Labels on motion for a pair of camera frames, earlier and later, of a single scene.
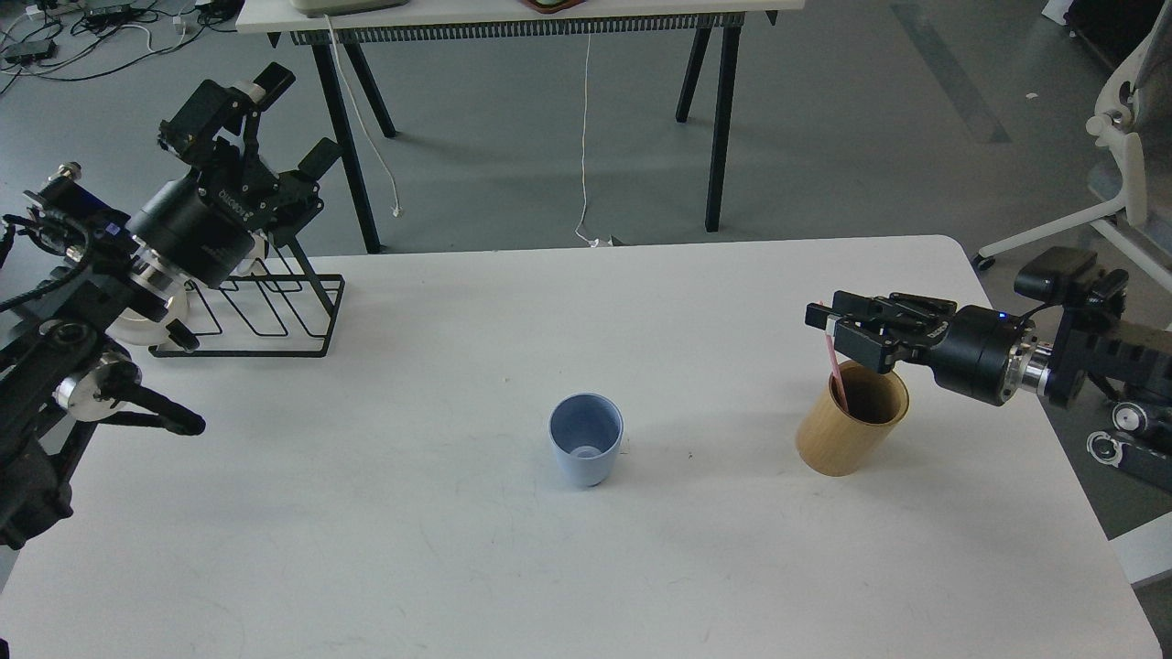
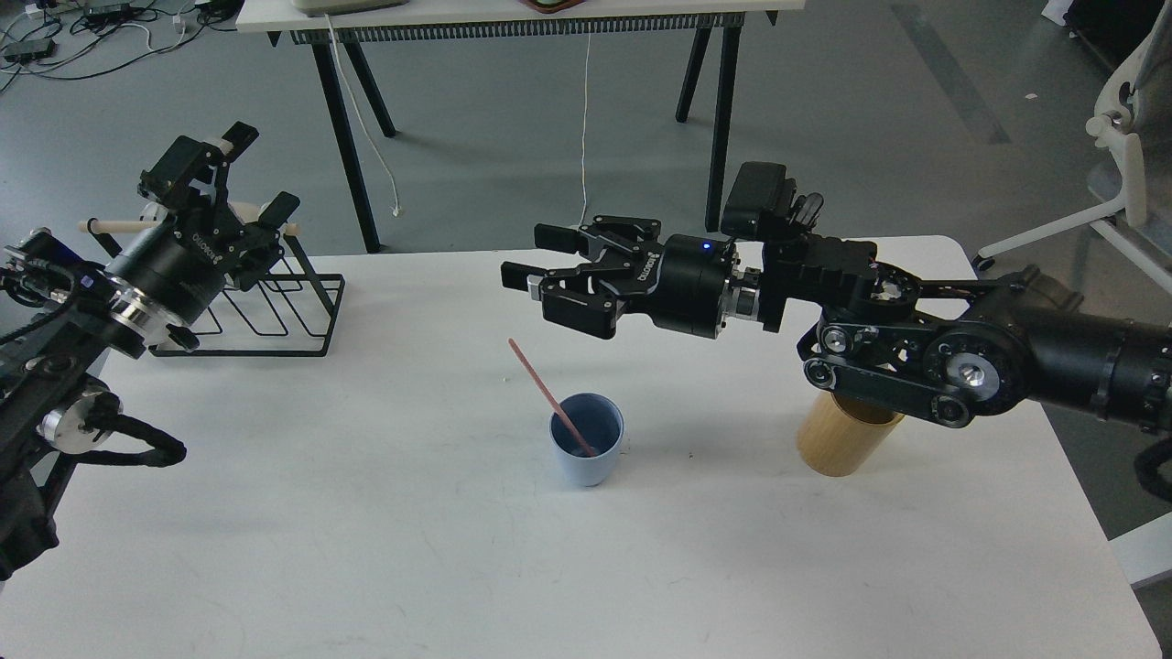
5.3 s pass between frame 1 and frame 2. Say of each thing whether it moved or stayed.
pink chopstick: moved
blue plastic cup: stayed
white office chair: stayed
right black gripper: moved
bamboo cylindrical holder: stayed
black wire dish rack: stayed
